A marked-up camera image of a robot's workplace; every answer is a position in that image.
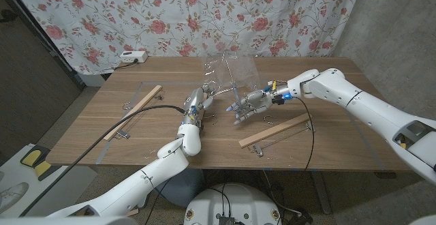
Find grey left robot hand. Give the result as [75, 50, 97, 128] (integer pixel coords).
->
[183, 84, 216, 116]

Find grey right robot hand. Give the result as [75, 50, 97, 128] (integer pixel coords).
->
[225, 89, 275, 126]

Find grey orange handled scissors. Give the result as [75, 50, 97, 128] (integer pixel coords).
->
[221, 50, 247, 114]

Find transparent cling film sheet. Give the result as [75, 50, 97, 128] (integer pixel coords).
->
[200, 50, 262, 95]

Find wooden clip hanger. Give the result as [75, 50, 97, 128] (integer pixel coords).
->
[238, 112, 316, 158]
[197, 91, 219, 130]
[102, 85, 164, 141]

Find white power strip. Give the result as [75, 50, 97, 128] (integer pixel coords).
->
[119, 50, 149, 64]

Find grey blue bin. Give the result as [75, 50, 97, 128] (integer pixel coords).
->
[153, 168, 206, 208]

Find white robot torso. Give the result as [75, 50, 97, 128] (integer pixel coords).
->
[183, 183, 282, 225]

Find floral rose print curtain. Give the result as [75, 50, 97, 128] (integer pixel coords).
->
[5, 0, 365, 75]

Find grey table leg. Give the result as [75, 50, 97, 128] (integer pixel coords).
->
[310, 170, 332, 215]

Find white table leg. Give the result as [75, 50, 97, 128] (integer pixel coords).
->
[137, 194, 151, 209]

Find black power adapter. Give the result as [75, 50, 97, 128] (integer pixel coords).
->
[289, 211, 313, 225]

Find dark perforated partition panel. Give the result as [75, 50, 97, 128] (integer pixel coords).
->
[0, 0, 84, 158]

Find black yellow floor pedal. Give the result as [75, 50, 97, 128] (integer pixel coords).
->
[19, 145, 64, 181]

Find white robot chest shell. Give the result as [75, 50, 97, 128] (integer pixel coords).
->
[0, 215, 139, 225]

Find white floor board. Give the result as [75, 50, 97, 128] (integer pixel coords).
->
[0, 142, 69, 202]

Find white sneaker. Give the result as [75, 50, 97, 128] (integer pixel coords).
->
[0, 182, 30, 212]

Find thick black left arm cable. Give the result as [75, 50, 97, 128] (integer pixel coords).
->
[18, 104, 187, 218]

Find black power strip cable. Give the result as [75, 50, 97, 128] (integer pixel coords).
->
[111, 58, 140, 72]

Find black torso cable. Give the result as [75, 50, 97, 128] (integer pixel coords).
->
[208, 183, 233, 218]

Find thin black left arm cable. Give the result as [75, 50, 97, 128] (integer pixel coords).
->
[142, 177, 174, 225]

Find black partition frame post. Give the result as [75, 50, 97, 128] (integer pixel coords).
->
[0, 0, 87, 90]

